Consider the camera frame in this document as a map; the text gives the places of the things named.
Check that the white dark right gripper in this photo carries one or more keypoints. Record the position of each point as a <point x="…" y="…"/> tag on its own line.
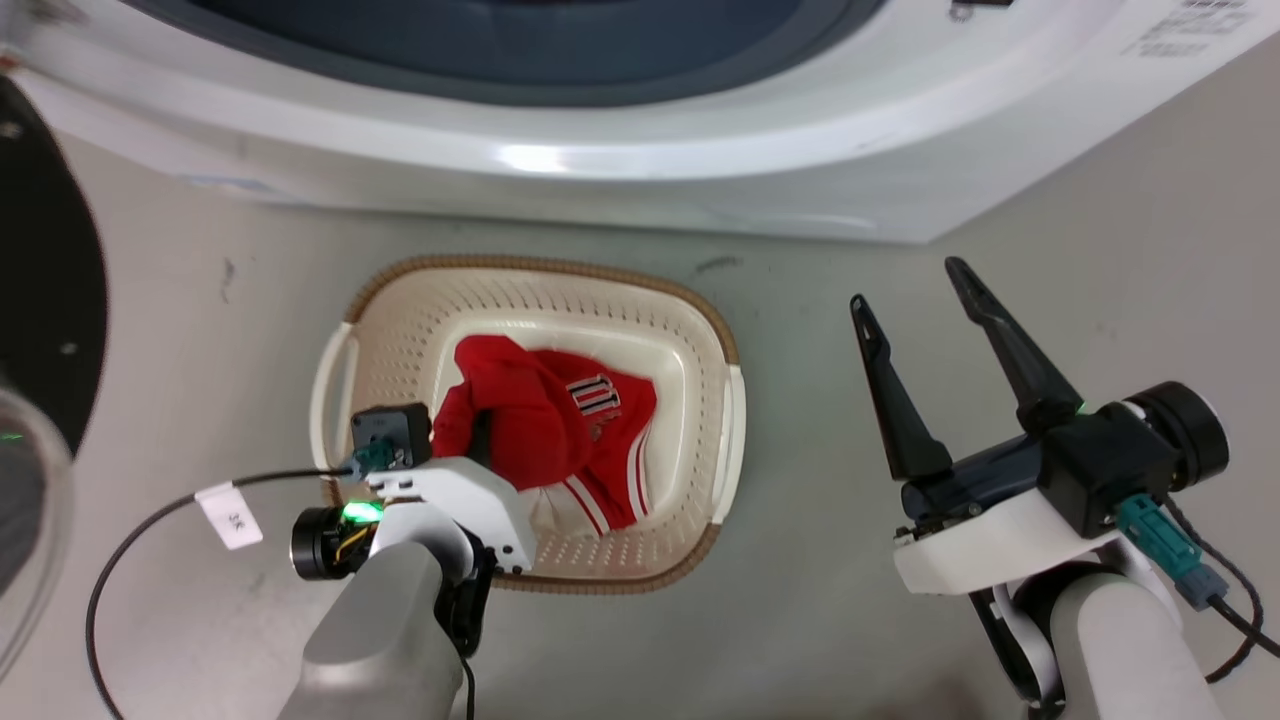
<point x="985" y="545"/>

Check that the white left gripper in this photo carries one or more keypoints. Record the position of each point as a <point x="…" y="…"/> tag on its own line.
<point x="470" y="495"/>

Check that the red garment with white stripes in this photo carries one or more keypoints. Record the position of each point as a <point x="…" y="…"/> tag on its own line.
<point x="530" y="420"/>

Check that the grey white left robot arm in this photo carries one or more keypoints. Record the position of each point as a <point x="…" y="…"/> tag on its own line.
<point x="385" y="630"/>

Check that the cream plastic laundry basket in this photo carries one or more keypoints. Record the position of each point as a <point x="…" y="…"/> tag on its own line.
<point x="400" y="350"/>

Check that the white washing machine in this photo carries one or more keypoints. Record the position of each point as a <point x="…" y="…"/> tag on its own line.
<point x="640" y="190"/>

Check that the printed washing machine label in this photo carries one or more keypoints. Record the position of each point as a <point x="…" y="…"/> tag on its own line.
<point x="1185" y="28"/>

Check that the black glass washing machine door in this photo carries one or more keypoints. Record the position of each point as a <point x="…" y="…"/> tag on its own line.
<point x="45" y="300"/>

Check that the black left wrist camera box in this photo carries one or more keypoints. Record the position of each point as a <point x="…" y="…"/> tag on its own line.
<point x="390" y="432"/>

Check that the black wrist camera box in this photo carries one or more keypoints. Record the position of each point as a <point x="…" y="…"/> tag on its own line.
<point x="1105" y="465"/>
<point x="390" y="432"/>

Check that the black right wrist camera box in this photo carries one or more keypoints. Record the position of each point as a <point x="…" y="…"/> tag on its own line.
<point x="1105" y="465"/>

